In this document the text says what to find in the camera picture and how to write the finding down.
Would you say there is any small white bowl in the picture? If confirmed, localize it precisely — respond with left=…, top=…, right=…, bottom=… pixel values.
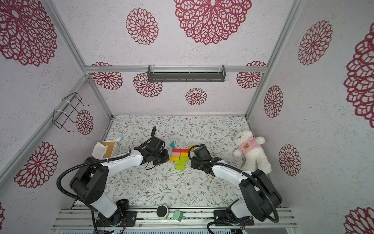
left=106, top=131, right=122, bottom=143

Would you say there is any black wire wall rack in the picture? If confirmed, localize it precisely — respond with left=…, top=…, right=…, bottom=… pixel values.
left=52, top=92, right=90, bottom=133

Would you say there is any green block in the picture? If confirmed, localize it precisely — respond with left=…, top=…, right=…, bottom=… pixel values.
left=180, top=157, right=190, bottom=162
left=175, top=164, right=186, bottom=171
left=175, top=160, right=186, bottom=166

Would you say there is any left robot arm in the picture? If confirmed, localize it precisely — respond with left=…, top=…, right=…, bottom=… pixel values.
left=56, top=126, right=169, bottom=234

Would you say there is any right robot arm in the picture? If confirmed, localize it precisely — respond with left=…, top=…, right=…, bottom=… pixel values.
left=188, top=144, right=282, bottom=234

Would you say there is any green cube on rail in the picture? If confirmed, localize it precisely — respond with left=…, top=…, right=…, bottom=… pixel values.
left=172, top=210, right=184, bottom=222

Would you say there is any black wall shelf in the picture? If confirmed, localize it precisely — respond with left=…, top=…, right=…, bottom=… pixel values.
left=147, top=65, right=227, bottom=83

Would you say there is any white teddy bear pink shirt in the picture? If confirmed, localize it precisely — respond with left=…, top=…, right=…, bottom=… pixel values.
left=232, top=130, right=272, bottom=175

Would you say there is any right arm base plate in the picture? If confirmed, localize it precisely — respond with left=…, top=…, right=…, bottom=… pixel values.
left=213, top=210, right=254, bottom=226

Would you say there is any tissue box wooden lid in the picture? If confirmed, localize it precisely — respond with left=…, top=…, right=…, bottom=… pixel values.
left=92, top=141, right=119, bottom=160

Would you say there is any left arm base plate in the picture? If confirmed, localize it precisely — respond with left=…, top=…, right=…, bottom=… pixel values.
left=95, top=199, right=137, bottom=227

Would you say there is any pink block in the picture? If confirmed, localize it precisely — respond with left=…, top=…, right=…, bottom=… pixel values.
left=171, top=152, right=181, bottom=157

